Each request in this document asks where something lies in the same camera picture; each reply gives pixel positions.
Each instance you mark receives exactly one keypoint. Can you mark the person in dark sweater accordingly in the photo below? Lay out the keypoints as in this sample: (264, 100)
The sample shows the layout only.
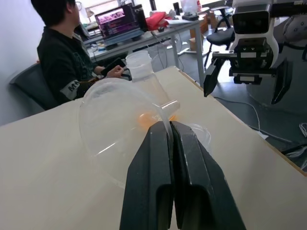
(62, 60)

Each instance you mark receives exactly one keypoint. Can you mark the clear plastic cup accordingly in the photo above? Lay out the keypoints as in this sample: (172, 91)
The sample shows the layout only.
(204, 134)

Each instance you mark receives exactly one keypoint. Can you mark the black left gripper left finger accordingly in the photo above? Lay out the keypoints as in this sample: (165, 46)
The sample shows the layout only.
(146, 167)

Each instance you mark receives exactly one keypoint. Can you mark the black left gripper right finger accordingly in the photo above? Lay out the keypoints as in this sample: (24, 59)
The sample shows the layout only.
(201, 182)

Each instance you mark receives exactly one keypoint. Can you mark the clear flask with orange liquid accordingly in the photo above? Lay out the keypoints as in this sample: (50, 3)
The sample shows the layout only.
(141, 69)

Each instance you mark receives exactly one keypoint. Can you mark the grey chair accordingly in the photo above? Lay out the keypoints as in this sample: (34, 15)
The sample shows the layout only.
(31, 86)

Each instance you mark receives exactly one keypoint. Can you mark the red cloth bag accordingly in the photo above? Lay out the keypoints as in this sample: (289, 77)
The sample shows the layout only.
(157, 20)

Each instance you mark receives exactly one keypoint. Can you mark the bystander bare hand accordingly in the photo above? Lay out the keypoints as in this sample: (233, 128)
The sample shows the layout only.
(116, 72)

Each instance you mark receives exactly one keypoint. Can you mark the open laptop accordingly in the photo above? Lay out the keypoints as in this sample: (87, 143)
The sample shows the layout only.
(115, 22)

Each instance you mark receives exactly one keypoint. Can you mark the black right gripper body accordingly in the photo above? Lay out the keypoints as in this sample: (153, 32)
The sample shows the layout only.
(251, 62)

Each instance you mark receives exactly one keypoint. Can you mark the cardboard box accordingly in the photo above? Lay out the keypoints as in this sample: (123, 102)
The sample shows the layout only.
(195, 44)

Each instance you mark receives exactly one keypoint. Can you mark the black smartphone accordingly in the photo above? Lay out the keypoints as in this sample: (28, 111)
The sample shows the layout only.
(112, 65)

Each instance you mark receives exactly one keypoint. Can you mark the white plastic bag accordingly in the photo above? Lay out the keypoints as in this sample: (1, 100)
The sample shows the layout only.
(190, 6)

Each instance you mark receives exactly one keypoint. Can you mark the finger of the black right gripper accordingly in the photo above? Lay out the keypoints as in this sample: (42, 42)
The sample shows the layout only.
(285, 79)
(211, 81)

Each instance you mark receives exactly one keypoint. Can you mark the black office chair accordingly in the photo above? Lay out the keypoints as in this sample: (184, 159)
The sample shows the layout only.
(220, 37)

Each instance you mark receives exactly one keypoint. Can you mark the clear plastic funnel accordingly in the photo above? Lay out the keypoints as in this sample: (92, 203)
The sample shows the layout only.
(112, 115)

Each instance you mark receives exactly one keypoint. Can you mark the black thermos bottle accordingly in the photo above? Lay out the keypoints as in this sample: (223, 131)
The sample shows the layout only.
(141, 18)

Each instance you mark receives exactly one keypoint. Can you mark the grey office desk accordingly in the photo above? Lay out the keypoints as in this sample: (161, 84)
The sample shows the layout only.
(165, 36)

